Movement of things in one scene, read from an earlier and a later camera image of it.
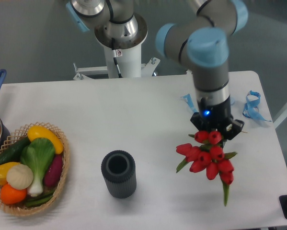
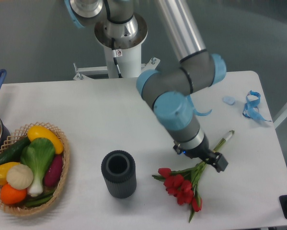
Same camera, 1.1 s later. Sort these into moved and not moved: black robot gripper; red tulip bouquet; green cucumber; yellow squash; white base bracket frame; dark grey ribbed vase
Moved: black robot gripper; red tulip bouquet
Not moved: white base bracket frame; yellow squash; dark grey ribbed vase; green cucumber
